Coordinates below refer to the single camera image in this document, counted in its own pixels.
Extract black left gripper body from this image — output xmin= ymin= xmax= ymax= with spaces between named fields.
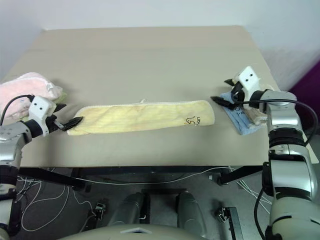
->
xmin=44 ymin=114 xmax=69 ymax=134

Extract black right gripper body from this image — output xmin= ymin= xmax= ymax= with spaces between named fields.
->
xmin=230 ymin=83 xmax=248 ymax=104

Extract blue folded towel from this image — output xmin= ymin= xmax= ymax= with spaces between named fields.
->
xmin=219 ymin=91 xmax=264 ymax=136

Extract tan folded towel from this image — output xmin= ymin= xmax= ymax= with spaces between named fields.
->
xmin=242 ymin=106 xmax=269 ymax=126

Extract pink fluffy towel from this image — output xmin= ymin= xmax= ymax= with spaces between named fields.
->
xmin=0 ymin=71 xmax=63 ymax=121

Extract yellow towel with animal print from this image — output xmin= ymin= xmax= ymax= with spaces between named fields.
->
xmin=66 ymin=98 xmax=216 ymax=137

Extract purple object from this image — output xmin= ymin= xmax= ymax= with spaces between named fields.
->
xmin=287 ymin=57 xmax=320 ymax=114

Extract dark grey rounded shape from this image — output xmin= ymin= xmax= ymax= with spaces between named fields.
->
xmin=176 ymin=190 xmax=209 ymax=235
xmin=109 ymin=191 xmax=149 ymax=226

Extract grey rounded robot body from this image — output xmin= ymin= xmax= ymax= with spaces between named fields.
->
xmin=56 ymin=220 xmax=199 ymax=240

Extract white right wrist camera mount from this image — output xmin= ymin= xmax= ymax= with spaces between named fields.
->
xmin=232 ymin=65 xmax=264 ymax=110

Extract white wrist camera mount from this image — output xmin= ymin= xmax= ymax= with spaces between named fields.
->
xmin=232 ymin=65 xmax=264 ymax=110
xmin=27 ymin=95 xmax=57 ymax=137

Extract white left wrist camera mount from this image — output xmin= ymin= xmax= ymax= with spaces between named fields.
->
xmin=27 ymin=95 xmax=57 ymax=137

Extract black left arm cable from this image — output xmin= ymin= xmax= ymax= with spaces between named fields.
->
xmin=0 ymin=94 xmax=35 ymax=126

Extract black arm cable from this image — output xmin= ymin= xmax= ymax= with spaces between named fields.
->
xmin=0 ymin=94 xmax=35 ymax=126
xmin=253 ymin=186 xmax=268 ymax=240
xmin=233 ymin=98 xmax=317 ymax=147

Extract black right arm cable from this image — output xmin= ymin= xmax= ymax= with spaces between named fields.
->
xmin=233 ymin=98 xmax=317 ymax=147

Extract black table frame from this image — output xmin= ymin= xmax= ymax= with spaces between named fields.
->
xmin=16 ymin=163 xmax=266 ymax=193

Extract tangled white floor cable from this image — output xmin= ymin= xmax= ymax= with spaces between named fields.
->
xmin=13 ymin=167 xmax=97 ymax=232

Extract small black metal bracket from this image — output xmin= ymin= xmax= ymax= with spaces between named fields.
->
xmin=94 ymin=198 xmax=109 ymax=221

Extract long white floor cable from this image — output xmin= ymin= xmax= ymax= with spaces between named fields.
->
xmin=71 ymin=166 xmax=237 ymax=186

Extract white floor cable bundle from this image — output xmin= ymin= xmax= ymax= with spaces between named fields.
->
xmin=234 ymin=178 xmax=274 ymax=210

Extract black lower arm cable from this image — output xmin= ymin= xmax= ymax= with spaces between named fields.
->
xmin=253 ymin=186 xmax=268 ymax=240

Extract black bracket with flat bar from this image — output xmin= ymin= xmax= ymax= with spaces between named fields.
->
xmin=215 ymin=206 xmax=245 ymax=240

